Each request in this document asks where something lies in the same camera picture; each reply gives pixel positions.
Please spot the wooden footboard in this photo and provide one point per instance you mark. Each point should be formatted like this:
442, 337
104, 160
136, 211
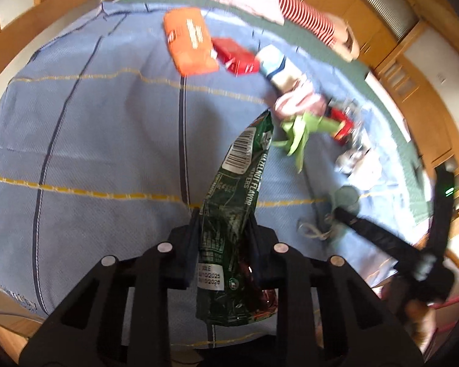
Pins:
424, 95

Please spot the frosted glass window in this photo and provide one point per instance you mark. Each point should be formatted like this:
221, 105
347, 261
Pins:
390, 4

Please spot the red striped plush doll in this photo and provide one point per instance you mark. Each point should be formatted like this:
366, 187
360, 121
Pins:
306, 15

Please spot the pink and white wrapper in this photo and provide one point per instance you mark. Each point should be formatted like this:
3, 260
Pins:
296, 101

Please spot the clear plastic wrapper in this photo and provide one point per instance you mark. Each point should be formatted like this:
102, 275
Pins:
357, 162

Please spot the person's right hand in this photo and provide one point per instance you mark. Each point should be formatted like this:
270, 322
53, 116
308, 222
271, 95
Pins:
419, 317

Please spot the red and white wrapper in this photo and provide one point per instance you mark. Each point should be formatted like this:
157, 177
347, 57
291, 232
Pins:
342, 124

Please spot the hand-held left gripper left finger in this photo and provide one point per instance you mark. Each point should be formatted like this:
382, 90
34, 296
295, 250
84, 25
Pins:
193, 244

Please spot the red snack packet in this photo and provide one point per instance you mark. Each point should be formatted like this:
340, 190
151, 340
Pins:
233, 55

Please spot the blue checked blanket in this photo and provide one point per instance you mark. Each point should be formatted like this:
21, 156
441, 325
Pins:
99, 122

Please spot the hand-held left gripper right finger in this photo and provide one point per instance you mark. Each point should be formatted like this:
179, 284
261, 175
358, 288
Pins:
258, 252

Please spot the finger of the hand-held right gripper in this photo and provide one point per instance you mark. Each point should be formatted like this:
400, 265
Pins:
378, 239

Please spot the dark green wafer wrapper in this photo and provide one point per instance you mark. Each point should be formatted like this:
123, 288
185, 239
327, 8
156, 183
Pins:
229, 198

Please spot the white wall socket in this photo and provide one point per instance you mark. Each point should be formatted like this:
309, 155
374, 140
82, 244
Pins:
441, 77

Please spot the wooden wall cabinets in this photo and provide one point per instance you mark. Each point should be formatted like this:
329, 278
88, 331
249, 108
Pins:
367, 23

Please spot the orange snack packet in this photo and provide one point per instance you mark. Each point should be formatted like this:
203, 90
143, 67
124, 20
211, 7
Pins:
189, 42

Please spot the light blue bread bag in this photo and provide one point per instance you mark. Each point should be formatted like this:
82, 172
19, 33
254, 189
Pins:
275, 63

